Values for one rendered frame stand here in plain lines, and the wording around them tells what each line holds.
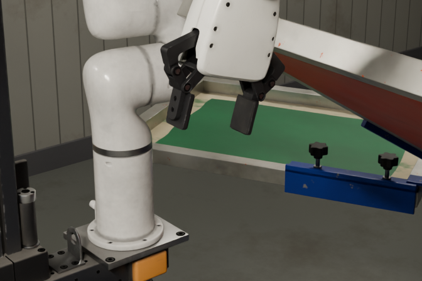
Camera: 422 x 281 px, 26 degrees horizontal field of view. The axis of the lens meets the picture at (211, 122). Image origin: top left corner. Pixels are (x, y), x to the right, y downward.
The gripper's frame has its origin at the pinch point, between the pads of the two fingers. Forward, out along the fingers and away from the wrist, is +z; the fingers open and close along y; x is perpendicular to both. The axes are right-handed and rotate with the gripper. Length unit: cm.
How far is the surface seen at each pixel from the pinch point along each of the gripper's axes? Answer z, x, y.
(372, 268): 87, -142, -224
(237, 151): 28, -91, -90
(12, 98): 69, -309, -142
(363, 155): 22, -70, -113
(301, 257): 92, -166, -209
